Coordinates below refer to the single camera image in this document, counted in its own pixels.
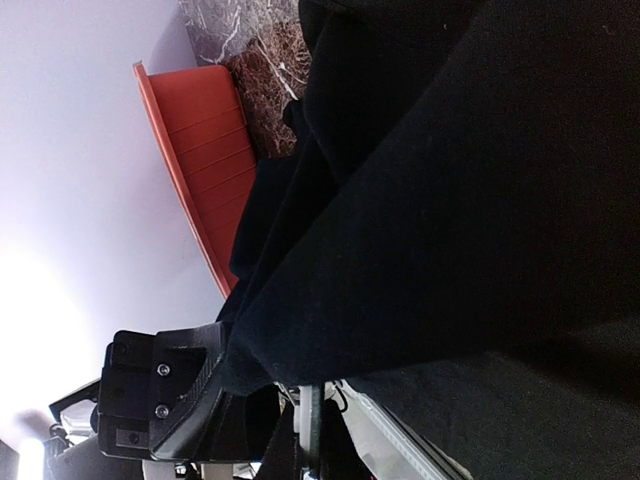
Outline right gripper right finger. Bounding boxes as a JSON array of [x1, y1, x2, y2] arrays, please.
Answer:
[[320, 400, 365, 480]]

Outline orange plastic bin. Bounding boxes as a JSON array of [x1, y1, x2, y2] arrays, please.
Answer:
[[133, 63, 256, 297]]

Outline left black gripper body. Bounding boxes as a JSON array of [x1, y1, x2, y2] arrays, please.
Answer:
[[97, 330, 155, 456]]

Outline white slotted cable duct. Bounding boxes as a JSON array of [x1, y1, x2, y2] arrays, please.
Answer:
[[342, 384, 471, 480]]

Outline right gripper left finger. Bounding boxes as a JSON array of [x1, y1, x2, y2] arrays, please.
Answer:
[[254, 404, 301, 480]]

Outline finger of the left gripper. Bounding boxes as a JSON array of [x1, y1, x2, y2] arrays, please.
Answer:
[[149, 322, 280, 462]]

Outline black t-shirt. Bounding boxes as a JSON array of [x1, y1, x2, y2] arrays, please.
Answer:
[[220, 1, 639, 479]]

